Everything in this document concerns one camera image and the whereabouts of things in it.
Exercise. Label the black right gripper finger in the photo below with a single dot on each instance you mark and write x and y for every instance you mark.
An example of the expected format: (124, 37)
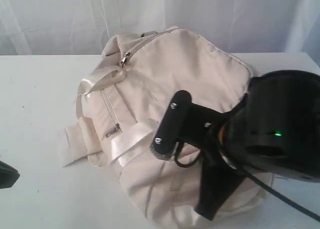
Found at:
(217, 184)

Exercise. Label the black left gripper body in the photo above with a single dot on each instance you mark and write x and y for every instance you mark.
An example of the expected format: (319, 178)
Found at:
(8, 175)

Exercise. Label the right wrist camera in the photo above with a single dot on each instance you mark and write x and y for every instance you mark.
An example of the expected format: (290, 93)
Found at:
(166, 138)

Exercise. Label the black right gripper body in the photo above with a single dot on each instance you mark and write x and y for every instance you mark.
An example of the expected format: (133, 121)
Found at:
(203, 128)

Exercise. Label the cream fabric duffel bag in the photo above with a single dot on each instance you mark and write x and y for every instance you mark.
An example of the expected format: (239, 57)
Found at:
(121, 103)

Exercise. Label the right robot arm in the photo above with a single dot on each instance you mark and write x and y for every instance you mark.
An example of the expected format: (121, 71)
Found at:
(274, 129)

